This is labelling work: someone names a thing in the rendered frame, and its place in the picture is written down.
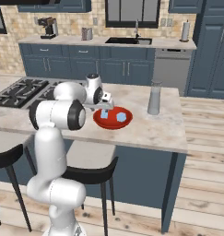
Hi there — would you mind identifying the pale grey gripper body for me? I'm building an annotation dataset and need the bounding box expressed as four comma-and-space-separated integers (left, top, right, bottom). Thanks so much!
83, 100, 115, 112

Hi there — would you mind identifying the pale blue ice cube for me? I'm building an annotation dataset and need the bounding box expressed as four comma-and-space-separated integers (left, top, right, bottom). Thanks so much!
100, 109, 110, 120
115, 112, 127, 123

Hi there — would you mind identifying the red bowl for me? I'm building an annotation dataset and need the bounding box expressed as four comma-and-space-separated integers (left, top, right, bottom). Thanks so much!
92, 106, 134, 131

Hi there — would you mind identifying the tall glass cup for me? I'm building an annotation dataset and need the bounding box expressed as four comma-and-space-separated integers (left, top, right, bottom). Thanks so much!
147, 79, 163, 116

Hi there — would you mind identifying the blue base cupboard run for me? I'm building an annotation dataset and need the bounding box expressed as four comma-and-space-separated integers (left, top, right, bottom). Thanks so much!
18, 42, 157, 87

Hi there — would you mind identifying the black sink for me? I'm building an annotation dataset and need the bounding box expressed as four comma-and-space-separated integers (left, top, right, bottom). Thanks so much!
104, 36, 153, 46

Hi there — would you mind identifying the black stool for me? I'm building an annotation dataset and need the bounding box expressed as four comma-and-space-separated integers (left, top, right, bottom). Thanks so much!
60, 156, 120, 236
0, 143, 38, 233

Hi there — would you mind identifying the blue kitchen island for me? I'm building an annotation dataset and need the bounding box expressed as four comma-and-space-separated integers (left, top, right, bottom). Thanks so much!
0, 134, 188, 234

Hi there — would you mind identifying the silver dishwasher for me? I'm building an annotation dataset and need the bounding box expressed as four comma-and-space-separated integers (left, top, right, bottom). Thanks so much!
152, 48, 194, 97

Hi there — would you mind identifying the black gas hob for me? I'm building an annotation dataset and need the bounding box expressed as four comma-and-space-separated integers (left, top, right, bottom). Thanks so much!
0, 77, 87, 111

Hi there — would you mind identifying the silver tap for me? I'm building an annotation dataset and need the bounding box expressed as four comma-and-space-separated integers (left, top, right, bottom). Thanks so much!
134, 18, 141, 40

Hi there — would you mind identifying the black coffee machine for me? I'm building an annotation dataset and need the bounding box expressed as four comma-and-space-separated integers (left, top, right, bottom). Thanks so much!
37, 17, 59, 40

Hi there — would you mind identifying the white paper towel roll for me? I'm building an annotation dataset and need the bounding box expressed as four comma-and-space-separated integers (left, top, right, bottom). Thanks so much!
179, 19, 191, 43

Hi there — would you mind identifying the blue tall cupboard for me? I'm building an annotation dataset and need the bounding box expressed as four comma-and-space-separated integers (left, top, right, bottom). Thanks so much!
183, 0, 224, 100

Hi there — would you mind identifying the blue wall cupboard run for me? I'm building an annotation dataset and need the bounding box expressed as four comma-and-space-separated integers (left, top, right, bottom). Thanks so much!
17, 0, 92, 14

